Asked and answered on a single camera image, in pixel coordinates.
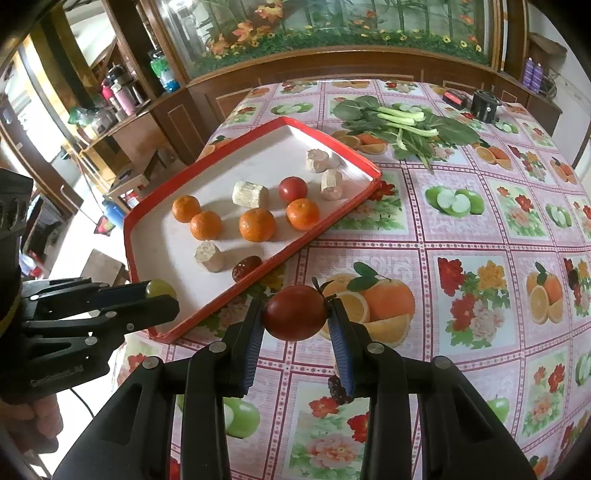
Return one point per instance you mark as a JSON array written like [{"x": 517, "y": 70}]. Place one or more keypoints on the pink bottle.
[{"x": 125, "y": 98}]

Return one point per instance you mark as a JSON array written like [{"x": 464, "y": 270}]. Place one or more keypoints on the orange mandarin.
[
  {"x": 303, "y": 214},
  {"x": 257, "y": 225},
  {"x": 206, "y": 225},
  {"x": 186, "y": 209}
]

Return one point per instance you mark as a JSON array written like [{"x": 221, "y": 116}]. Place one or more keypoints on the red tray with white inside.
[{"x": 258, "y": 152}]

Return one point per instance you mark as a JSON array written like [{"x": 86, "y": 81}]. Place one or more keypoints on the red and black box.
[{"x": 455, "y": 98}]

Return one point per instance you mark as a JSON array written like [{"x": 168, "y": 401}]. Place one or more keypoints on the black cylinder holder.
[{"x": 485, "y": 107}]

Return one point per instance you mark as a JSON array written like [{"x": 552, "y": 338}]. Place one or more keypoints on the green plastic bottle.
[{"x": 164, "y": 72}]

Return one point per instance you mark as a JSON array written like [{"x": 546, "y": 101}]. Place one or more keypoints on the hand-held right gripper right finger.
[{"x": 341, "y": 353}]

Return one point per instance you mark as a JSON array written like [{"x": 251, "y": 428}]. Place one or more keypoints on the green grape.
[{"x": 161, "y": 287}]

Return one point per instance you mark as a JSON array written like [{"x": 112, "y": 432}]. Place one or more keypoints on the pile of bok choy leaves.
[{"x": 406, "y": 127}]

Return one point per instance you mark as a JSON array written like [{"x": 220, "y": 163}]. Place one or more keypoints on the dark red date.
[
  {"x": 573, "y": 278},
  {"x": 334, "y": 390},
  {"x": 245, "y": 268}
]

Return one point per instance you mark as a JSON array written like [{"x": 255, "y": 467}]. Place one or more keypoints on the person's left hand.
[{"x": 41, "y": 417}]

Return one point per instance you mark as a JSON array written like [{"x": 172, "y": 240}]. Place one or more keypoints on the dark red tomato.
[{"x": 295, "y": 314}]

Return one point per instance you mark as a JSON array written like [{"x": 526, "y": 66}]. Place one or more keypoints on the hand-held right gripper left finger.
[{"x": 251, "y": 344}]

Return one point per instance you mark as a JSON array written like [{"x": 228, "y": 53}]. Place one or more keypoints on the blue container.
[{"x": 114, "y": 214}]

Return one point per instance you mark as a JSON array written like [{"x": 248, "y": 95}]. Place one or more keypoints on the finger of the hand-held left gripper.
[
  {"x": 147, "y": 311},
  {"x": 124, "y": 291}
]

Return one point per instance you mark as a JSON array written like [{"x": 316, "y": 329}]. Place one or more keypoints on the wooden display cabinet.
[{"x": 323, "y": 64}]

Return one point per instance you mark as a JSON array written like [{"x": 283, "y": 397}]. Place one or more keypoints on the wooden stool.
[{"x": 136, "y": 177}]

